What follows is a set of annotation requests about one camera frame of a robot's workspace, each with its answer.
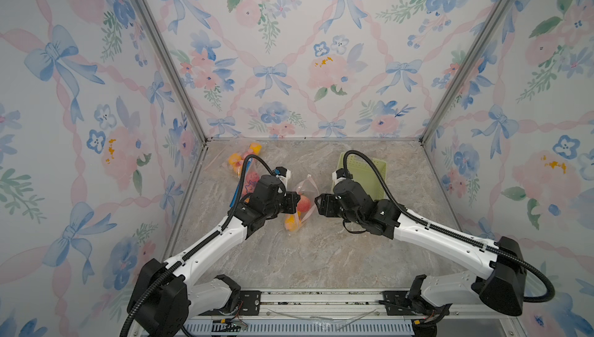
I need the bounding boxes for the yellow peach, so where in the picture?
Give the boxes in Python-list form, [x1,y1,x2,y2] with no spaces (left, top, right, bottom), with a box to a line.
[284,215,303,232]
[227,153,244,173]
[248,142,262,155]

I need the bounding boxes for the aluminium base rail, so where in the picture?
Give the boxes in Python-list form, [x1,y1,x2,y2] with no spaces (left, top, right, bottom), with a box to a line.
[121,287,521,337]

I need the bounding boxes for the blue zipper clear bag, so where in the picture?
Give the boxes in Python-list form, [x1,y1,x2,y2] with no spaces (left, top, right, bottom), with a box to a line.
[228,154,264,198]

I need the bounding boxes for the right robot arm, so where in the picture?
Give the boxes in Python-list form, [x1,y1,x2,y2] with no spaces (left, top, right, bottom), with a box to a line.
[315,179,526,316]

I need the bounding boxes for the pink peach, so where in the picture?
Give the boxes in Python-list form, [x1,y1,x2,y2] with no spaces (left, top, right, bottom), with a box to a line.
[296,196,312,213]
[244,171,260,192]

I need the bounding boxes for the right black cable hose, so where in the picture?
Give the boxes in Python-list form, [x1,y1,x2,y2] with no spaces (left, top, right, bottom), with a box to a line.
[342,150,556,304]

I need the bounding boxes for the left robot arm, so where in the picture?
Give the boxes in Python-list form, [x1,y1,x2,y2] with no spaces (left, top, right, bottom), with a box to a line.
[120,167,300,336]

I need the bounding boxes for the pink zipper clear bag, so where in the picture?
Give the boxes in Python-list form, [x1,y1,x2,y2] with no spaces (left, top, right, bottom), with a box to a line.
[205,138,263,177]
[284,174,320,232]

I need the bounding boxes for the black cable hose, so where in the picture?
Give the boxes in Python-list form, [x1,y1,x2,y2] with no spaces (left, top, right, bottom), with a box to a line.
[119,153,279,337]
[342,150,556,304]

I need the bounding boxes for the left black cable hose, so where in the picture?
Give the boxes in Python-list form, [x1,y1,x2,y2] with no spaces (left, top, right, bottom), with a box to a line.
[119,153,279,337]

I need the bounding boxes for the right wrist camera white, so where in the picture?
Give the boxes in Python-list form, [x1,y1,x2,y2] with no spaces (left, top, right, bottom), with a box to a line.
[332,168,353,188]

